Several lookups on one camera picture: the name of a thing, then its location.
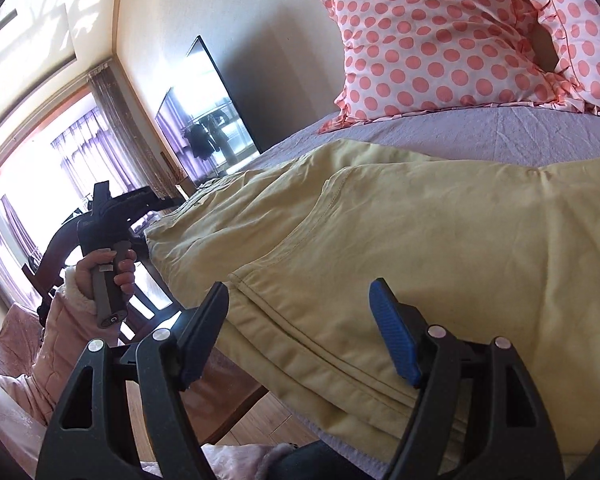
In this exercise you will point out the large pink polka-dot pillow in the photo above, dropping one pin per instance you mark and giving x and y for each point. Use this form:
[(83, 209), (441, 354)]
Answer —
[(415, 56)]

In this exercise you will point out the brown window curtain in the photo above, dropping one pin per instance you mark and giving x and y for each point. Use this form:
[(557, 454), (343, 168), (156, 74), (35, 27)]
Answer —
[(110, 99)]

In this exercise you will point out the dark blue jeans leg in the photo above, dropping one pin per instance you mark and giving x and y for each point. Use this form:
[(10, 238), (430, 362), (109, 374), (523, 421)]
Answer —
[(315, 461)]

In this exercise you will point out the black television screen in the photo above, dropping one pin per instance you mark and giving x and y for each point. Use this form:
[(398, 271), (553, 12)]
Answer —
[(213, 135)]

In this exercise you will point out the person's left hand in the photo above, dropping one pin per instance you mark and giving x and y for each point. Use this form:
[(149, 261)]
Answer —
[(124, 279)]

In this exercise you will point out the small pink polka-dot pillow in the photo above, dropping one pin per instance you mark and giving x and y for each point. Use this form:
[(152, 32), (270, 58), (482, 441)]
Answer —
[(574, 28)]

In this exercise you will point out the khaki tan pants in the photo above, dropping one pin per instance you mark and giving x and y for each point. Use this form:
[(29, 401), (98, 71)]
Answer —
[(215, 230)]

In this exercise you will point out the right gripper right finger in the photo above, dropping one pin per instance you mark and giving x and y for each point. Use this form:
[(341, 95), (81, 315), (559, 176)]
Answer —
[(508, 433)]

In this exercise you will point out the dark wooden chair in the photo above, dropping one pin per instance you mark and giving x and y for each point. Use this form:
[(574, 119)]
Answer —
[(46, 275)]

